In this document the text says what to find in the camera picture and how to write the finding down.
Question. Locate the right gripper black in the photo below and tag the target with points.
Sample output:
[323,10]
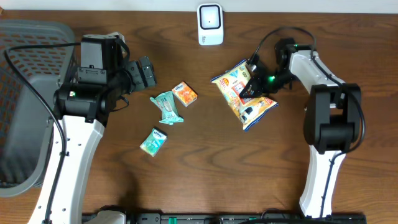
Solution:
[259,88]

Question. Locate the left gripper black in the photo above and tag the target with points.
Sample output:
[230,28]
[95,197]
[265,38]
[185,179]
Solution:
[137,76]

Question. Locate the large yellow snack bag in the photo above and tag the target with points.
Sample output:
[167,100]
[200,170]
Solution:
[248,110]

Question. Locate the teal wet-wipe packet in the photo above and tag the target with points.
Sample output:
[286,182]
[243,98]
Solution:
[165,102]

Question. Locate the orange tissue packet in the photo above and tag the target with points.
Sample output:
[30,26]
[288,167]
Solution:
[184,94]

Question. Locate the green Kleenex tissue packet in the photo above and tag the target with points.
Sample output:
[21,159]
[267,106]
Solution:
[154,142]

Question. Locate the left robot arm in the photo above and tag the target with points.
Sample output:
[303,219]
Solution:
[82,107]

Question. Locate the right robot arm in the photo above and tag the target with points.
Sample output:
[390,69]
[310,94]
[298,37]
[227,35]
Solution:
[333,123]

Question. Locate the white barcode scanner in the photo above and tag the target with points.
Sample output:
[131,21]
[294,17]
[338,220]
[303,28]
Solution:
[210,24]

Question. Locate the grey plastic basket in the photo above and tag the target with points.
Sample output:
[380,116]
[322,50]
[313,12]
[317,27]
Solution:
[46,62]

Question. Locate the black mounting rail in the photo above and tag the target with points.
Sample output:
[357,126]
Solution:
[156,218]

